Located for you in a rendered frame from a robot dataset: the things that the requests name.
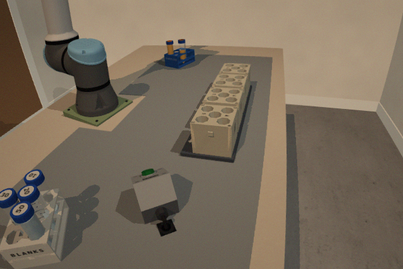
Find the blue tube rack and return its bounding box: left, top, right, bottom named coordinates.
left=164, top=49, right=195, bottom=69

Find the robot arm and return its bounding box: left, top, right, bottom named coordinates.
left=41, top=0, right=118, bottom=117

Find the grey bench mat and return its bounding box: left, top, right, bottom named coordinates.
left=22, top=54, right=273, bottom=269

